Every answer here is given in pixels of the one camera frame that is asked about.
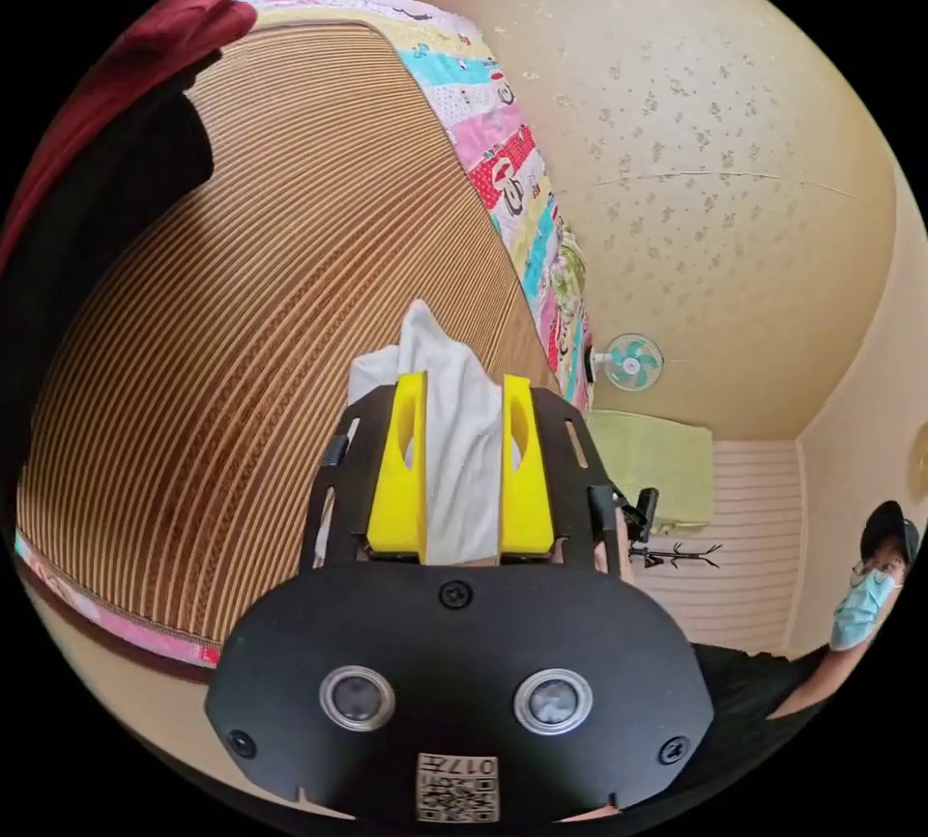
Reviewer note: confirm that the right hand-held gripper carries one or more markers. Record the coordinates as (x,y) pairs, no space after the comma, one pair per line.
(641,512)

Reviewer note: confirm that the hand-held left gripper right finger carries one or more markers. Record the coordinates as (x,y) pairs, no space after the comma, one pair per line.
(525,496)

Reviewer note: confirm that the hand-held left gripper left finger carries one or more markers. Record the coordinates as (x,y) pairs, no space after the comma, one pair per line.
(399,489)

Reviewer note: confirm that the white long sleeve shirt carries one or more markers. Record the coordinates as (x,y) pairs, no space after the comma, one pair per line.
(460,431)

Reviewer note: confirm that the person's right hand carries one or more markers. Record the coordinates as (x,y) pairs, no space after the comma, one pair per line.
(607,558)

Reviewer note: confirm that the green curtain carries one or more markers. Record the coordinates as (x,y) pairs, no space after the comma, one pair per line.
(652,467)

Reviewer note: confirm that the black coat rack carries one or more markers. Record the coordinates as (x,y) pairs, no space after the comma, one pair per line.
(678,556)

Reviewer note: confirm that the person's body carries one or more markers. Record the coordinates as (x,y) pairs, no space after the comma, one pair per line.
(747,706)

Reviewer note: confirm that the bed with woven mat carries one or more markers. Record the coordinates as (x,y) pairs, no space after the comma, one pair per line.
(290,286)

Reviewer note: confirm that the pile of clothes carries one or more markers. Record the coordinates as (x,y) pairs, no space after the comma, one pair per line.
(138,148)

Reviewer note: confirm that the wall fan with teal blades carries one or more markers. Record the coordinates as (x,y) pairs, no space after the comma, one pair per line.
(634,363)

